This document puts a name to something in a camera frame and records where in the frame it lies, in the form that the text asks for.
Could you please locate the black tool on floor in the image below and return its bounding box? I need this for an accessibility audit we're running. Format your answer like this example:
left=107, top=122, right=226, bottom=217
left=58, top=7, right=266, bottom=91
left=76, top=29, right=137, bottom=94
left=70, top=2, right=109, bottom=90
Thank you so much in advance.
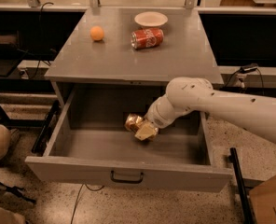
left=0, top=182, right=36, bottom=204

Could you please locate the black drawer handle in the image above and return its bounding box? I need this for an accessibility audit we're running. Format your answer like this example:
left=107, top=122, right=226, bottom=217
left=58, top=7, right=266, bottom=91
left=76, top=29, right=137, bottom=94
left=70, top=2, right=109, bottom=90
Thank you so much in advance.
left=110, top=170, right=144, bottom=185

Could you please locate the black floor cable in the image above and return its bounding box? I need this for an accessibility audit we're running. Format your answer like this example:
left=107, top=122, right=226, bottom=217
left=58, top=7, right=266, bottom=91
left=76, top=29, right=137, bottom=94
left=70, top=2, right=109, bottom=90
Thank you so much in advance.
left=70, top=184, right=105, bottom=224

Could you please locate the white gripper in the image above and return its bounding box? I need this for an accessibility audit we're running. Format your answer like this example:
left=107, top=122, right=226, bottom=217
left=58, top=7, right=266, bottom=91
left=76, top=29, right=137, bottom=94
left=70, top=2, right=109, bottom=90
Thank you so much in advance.
left=135, top=95, right=176, bottom=141

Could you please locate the red cola can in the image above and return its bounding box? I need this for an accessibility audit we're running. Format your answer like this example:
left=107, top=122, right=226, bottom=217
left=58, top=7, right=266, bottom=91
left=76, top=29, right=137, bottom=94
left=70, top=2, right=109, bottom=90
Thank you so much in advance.
left=131, top=28, right=164, bottom=49

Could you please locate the grey cabinet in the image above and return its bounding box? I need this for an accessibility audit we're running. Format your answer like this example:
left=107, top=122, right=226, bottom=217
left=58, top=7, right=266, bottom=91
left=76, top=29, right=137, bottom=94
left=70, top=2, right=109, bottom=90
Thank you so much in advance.
left=46, top=7, right=222, bottom=116

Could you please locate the black power adapter with cable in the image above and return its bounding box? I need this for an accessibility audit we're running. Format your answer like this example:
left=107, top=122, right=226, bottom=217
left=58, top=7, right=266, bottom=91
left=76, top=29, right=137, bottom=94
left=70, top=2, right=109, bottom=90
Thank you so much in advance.
left=224, top=63, right=265, bottom=94

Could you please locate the black drawer slide rail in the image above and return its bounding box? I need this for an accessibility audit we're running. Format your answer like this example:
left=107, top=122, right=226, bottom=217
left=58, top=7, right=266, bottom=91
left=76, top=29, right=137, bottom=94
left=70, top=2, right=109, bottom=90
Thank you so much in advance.
left=31, top=100, right=60, bottom=155

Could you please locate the white bowl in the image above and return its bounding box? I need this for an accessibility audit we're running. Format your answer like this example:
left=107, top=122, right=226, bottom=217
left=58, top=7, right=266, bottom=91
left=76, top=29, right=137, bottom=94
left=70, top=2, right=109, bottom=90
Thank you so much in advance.
left=134, top=11, right=168, bottom=28

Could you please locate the open grey top drawer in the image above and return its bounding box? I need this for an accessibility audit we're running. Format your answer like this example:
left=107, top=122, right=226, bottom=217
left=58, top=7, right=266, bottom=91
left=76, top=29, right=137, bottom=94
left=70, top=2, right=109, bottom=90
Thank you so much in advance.
left=26, top=88, right=232, bottom=192

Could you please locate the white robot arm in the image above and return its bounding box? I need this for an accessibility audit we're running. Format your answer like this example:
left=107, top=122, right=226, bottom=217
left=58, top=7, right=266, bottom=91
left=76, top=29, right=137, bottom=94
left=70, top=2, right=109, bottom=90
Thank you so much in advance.
left=135, top=77, right=276, bottom=144

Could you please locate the orange fruit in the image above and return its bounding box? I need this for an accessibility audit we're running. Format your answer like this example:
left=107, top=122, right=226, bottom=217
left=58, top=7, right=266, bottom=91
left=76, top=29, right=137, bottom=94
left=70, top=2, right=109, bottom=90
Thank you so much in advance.
left=90, top=26, right=104, bottom=41

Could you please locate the brown cardboard box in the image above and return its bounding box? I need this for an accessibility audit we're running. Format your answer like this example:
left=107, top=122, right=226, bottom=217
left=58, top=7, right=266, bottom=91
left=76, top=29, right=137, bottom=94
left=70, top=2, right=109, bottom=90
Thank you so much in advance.
left=249, top=175, right=276, bottom=224

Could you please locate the black metal bar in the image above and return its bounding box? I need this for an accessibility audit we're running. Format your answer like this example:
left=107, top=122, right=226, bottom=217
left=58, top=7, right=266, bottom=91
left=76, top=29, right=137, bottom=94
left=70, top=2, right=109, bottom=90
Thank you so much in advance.
left=229, top=147, right=254, bottom=224

